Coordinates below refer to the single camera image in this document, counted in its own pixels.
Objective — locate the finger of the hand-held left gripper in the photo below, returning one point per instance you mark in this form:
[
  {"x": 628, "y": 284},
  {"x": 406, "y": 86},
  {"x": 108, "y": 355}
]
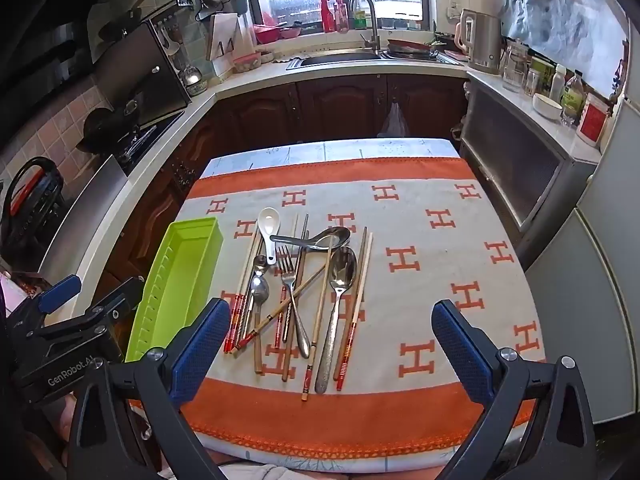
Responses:
[
  {"x": 60, "y": 292},
  {"x": 120, "y": 302}
]

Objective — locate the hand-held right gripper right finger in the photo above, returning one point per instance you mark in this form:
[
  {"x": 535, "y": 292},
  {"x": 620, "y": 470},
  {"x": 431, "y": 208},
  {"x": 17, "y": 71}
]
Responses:
[{"x": 460, "y": 350}]

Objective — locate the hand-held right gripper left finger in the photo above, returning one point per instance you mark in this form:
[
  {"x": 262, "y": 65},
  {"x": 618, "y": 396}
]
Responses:
[{"x": 200, "y": 345}]

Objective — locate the brown wooden chopstick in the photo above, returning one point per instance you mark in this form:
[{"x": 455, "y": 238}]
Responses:
[
  {"x": 287, "y": 360},
  {"x": 312, "y": 278}
]

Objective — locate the green plastic utensil tray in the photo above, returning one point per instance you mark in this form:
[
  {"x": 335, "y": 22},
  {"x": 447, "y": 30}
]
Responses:
[{"x": 195, "y": 245}]

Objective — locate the small steel spoon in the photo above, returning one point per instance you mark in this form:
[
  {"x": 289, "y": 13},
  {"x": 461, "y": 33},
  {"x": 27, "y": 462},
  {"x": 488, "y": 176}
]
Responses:
[{"x": 260, "y": 263}]

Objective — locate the steel fork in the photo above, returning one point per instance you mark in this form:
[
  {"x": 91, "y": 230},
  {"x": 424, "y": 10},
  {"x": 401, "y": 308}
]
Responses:
[{"x": 289, "y": 280}]

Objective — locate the large hammered steel spoon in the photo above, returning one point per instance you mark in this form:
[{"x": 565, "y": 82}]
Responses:
[{"x": 343, "y": 267}]

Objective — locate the white ceramic spoon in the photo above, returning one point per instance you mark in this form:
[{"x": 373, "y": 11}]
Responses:
[{"x": 267, "y": 219}]

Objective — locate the steel soup spoon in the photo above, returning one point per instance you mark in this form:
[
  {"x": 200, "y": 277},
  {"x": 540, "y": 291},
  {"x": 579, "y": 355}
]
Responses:
[{"x": 334, "y": 236}]

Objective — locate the bent steel sheet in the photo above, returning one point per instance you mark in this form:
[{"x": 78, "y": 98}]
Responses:
[{"x": 85, "y": 220}]

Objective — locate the black pressure cooker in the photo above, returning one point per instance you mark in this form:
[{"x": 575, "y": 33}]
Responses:
[{"x": 30, "y": 210}]

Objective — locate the orange white printed blanket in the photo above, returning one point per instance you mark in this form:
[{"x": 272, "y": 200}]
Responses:
[{"x": 425, "y": 260}]

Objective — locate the grey refrigerator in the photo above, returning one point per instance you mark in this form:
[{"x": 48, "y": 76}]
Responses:
[{"x": 590, "y": 270}]

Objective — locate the black gas stove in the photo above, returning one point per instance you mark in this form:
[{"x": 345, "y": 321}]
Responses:
[{"x": 150, "y": 132}]

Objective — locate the black wok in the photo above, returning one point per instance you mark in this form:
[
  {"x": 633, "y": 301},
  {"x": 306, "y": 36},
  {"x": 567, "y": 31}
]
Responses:
[{"x": 105, "y": 125}]

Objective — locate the steel-fronted cabinet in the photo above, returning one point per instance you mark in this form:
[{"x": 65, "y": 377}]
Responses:
[{"x": 520, "y": 160}]

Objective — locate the steel stove back panel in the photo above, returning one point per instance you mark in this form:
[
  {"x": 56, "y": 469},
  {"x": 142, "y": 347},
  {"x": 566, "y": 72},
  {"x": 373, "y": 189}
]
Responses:
[{"x": 160, "y": 75}]

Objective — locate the pale patterned tablecloth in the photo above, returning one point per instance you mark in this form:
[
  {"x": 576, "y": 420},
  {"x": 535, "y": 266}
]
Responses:
[{"x": 325, "y": 150}]

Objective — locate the white plastic bag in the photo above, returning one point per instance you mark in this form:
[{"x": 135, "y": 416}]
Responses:
[{"x": 396, "y": 122}]

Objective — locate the small steel teapot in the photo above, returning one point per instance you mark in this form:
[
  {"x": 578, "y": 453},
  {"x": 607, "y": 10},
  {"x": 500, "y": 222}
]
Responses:
[{"x": 191, "y": 76}]

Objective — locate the white kitchen countertop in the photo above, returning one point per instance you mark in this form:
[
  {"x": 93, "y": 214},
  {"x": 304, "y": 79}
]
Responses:
[{"x": 250, "y": 80}]

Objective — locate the white bowl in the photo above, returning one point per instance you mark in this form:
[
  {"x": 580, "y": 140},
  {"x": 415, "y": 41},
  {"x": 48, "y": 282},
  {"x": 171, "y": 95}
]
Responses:
[{"x": 547, "y": 105}]

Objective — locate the red white package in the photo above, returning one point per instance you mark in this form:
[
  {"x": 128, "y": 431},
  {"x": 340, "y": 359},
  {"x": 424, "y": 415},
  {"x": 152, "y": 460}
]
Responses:
[{"x": 592, "y": 120}]

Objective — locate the bowl of food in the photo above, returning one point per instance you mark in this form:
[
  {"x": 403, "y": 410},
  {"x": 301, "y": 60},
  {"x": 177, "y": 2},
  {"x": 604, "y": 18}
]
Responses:
[{"x": 246, "y": 62}]

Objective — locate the clear bottle green label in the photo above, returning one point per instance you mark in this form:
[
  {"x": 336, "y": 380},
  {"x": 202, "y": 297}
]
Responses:
[{"x": 572, "y": 100}]

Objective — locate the white plastic bottle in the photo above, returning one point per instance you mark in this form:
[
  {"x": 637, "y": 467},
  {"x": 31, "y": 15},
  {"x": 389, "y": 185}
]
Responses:
[{"x": 557, "y": 85}]

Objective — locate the glass pitcher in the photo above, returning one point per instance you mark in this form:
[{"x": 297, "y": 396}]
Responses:
[{"x": 515, "y": 70}]

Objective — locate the white cutting board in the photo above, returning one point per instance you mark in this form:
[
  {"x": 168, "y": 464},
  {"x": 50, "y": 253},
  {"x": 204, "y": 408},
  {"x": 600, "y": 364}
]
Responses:
[{"x": 222, "y": 35}]

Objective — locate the pink plastic basin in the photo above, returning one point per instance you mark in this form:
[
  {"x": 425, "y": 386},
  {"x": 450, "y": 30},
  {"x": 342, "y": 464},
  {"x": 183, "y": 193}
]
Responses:
[{"x": 265, "y": 34}]

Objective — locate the steel electric kettle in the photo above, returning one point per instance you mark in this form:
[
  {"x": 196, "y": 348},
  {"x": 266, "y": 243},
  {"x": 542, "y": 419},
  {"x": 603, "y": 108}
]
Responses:
[{"x": 482, "y": 45}]

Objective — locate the red plate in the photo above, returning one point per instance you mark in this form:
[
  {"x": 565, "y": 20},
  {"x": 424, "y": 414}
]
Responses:
[{"x": 407, "y": 46}]

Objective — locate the steel sink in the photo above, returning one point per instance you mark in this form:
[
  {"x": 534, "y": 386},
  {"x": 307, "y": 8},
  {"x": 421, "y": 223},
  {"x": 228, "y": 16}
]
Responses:
[{"x": 340, "y": 59}]

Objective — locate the steel kitchen faucet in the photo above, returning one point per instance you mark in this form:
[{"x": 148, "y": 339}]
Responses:
[{"x": 375, "y": 30}]

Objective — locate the green dish soap bottle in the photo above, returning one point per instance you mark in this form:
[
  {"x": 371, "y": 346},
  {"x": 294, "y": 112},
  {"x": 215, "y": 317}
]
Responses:
[{"x": 360, "y": 17}]

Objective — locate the red spray bottle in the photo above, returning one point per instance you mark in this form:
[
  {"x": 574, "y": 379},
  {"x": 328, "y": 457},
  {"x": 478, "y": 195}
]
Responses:
[{"x": 327, "y": 15}]

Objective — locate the pink soap bottle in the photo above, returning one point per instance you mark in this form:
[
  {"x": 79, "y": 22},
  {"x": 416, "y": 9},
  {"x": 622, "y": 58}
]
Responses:
[{"x": 341, "y": 15}]

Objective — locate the wall outlet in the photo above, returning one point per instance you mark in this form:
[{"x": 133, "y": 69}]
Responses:
[{"x": 453, "y": 9}]

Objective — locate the clear plastic wall sheet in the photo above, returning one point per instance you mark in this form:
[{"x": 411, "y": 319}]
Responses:
[{"x": 560, "y": 10}]

